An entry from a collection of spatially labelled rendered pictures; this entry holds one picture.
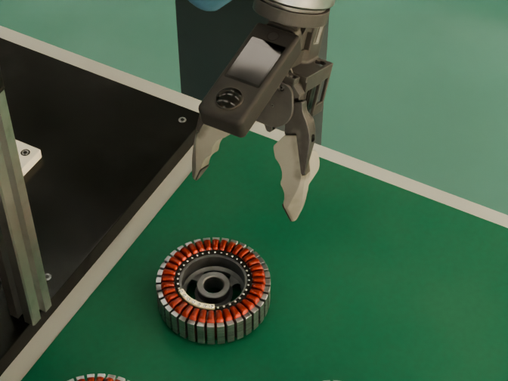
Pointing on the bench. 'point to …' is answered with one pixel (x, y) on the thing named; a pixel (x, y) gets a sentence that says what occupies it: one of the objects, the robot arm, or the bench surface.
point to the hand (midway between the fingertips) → (241, 196)
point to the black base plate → (82, 166)
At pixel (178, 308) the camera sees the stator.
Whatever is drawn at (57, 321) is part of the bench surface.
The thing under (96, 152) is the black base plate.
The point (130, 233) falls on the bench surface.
